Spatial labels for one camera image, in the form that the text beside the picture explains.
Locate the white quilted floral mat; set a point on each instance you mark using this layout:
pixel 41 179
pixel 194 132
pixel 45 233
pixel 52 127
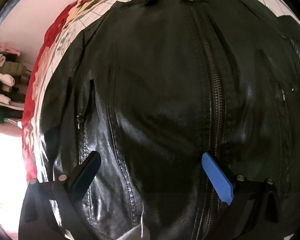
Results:
pixel 90 12

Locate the pile of clothes on rack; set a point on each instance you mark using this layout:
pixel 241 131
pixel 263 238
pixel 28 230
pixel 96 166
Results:
pixel 14 78

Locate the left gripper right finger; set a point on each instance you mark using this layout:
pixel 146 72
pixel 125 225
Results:
pixel 253 207

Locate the red floral blanket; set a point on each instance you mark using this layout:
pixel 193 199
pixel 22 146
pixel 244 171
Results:
pixel 40 65

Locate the black leather jacket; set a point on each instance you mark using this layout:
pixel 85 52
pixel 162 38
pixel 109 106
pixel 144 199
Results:
pixel 182 207

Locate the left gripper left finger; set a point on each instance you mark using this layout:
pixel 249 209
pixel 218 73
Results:
pixel 37 220

